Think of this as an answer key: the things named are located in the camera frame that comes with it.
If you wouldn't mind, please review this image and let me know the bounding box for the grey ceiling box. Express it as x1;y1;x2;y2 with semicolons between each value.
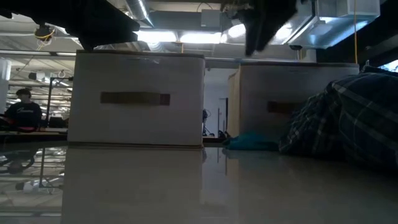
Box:
200;9;222;29

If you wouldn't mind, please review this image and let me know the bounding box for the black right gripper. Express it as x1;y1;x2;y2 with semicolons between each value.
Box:
241;0;299;57

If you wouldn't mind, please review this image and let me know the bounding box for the ceiling light strip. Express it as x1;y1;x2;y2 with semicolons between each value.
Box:
136;30;222;44

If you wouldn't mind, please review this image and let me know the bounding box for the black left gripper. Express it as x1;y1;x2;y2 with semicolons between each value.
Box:
34;0;141;52

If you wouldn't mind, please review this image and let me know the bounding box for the white column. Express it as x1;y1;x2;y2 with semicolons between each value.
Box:
0;58;12;114

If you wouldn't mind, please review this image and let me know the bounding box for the person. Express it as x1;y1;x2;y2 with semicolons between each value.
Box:
4;88;43;130

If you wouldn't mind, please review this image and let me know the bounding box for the yellow cable tie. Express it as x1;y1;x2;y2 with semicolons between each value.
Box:
34;25;56;42

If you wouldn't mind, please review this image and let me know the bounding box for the glass window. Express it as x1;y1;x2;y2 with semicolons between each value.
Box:
385;59;398;73

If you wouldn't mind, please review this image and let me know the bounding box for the beige fabric storage box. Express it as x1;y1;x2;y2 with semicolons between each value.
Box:
67;50;206;149
228;62;361;144

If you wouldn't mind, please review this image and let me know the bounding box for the blue plaid shirt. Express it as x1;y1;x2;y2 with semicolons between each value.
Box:
279;65;398;170

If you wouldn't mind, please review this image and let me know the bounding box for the rectangular metal air duct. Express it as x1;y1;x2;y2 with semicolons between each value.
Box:
287;0;382;50

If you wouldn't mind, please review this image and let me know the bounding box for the round silver air duct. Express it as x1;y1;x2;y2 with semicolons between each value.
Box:
126;0;155;27

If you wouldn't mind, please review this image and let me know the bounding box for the background table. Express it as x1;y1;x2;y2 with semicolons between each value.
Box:
0;126;68;138

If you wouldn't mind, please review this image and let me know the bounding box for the yellow hanging cable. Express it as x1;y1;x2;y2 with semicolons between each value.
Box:
353;0;358;65

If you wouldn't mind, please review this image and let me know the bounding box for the teal cloth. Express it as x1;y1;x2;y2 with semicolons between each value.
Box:
223;132;280;152

